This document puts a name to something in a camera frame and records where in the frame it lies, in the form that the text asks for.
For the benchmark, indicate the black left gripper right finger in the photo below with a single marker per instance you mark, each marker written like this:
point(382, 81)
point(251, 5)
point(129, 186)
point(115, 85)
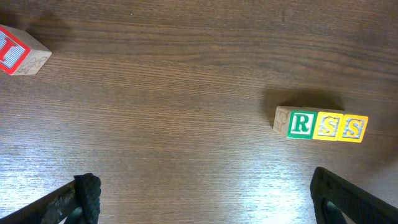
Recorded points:
point(335, 198)

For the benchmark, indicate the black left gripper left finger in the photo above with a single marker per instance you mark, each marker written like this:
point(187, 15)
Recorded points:
point(76, 202)

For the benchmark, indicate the yellow block camera picture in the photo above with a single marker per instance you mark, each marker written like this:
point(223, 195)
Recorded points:
point(328, 125)

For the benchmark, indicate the yellow block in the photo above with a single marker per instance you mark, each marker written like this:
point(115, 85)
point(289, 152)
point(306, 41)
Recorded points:
point(353, 128)

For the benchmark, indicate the green R block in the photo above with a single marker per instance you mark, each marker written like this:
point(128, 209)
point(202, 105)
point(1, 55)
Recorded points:
point(294, 122)

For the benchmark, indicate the red I block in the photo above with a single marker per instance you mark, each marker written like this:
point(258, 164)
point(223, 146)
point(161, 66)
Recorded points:
point(21, 54)

